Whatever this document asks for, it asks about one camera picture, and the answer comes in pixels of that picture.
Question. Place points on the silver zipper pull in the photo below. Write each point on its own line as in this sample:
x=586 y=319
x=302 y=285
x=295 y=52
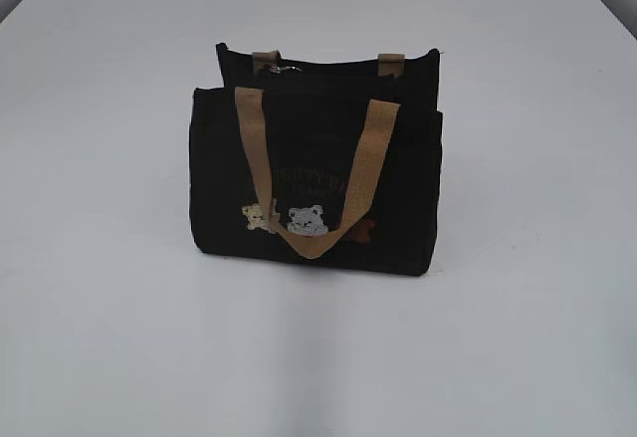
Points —
x=284 y=69

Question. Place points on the black canvas tote bag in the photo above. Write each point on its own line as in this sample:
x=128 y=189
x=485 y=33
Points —
x=313 y=123

